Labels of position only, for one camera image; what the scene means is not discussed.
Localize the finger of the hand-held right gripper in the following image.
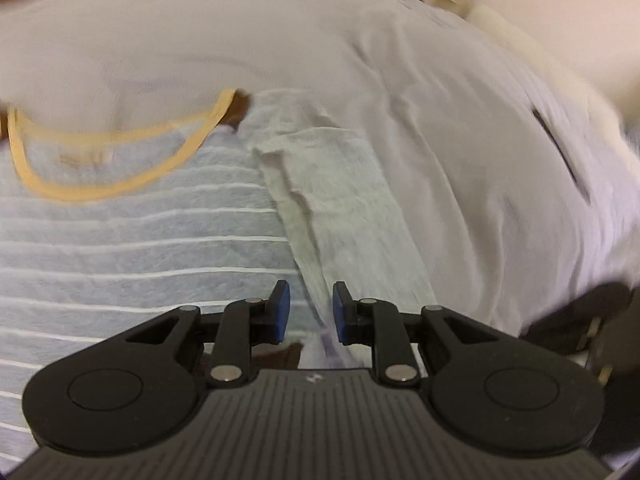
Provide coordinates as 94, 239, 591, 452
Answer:
519, 282, 633, 358

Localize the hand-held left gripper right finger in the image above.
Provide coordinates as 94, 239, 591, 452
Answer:
332, 281, 516, 386

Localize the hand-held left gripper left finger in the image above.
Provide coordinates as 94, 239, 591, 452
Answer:
120, 280, 291, 388

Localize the blue white striped shirt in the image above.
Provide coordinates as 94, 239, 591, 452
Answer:
0, 87, 436, 461

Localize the bed with white duvet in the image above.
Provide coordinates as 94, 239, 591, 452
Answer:
0, 0, 640, 341

